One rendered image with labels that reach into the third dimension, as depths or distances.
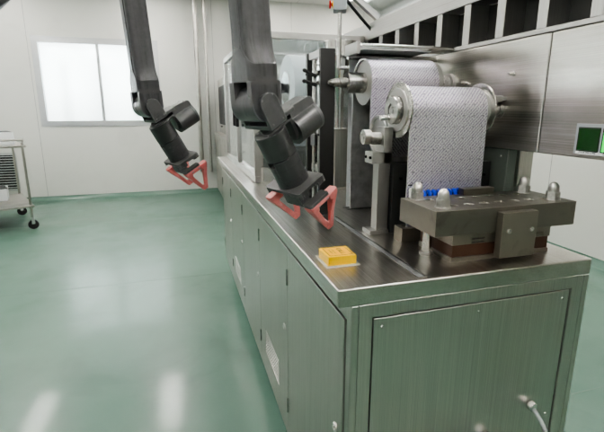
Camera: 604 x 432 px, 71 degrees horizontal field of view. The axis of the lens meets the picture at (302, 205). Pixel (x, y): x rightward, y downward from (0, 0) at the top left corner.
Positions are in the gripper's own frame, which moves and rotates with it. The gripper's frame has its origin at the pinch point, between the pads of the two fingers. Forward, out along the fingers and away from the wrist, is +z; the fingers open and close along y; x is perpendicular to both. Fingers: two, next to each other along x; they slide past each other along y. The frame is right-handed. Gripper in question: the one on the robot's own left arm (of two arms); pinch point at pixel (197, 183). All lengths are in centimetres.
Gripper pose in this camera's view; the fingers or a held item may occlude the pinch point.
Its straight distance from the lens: 122.5
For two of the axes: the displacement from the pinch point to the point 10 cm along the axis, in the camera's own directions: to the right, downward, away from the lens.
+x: -6.7, 6.0, -4.3
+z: 3.8, 7.8, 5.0
